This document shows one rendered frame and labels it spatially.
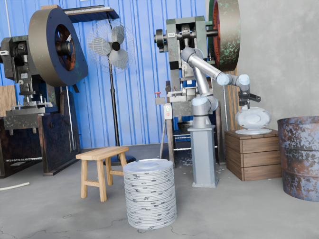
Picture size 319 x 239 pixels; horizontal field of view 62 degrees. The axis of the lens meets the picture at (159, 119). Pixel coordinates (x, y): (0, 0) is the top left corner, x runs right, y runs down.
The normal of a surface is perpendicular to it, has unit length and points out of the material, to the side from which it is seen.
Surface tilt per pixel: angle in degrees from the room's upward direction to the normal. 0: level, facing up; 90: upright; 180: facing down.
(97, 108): 90
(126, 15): 90
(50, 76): 143
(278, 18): 90
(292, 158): 92
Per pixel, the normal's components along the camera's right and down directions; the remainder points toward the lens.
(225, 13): -0.08, -0.10
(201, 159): -0.34, 0.11
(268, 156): 0.06, 0.07
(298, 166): -0.78, 0.15
